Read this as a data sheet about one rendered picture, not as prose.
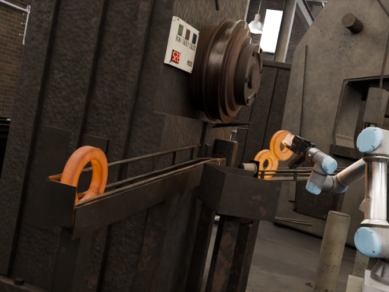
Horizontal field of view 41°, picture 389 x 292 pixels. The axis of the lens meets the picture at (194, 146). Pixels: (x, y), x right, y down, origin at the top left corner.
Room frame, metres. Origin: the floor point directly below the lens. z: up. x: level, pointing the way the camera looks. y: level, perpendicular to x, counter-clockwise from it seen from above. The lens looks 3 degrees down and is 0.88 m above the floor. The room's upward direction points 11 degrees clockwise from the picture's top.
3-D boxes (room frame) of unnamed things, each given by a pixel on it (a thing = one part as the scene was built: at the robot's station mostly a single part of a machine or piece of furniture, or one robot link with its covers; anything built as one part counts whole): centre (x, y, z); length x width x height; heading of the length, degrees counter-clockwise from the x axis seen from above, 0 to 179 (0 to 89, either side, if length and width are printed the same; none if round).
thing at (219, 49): (2.41, -0.09, 1.11); 0.47 x 0.06 x 0.47; 161
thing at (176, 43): (2.13, 0.12, 1.15); 0.26 x 0.02 x 0.18; 161
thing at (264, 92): (6.65, -0.95, 0.88); 1.71 x 0.92 x 1.76; 161
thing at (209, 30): (2.44, -0.01, 1.12); 0.47 x 0.10 x 0.47; 161
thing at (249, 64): (2.38, -0.18, 1.11); 0.28 x 0.06 x 0.28; 161
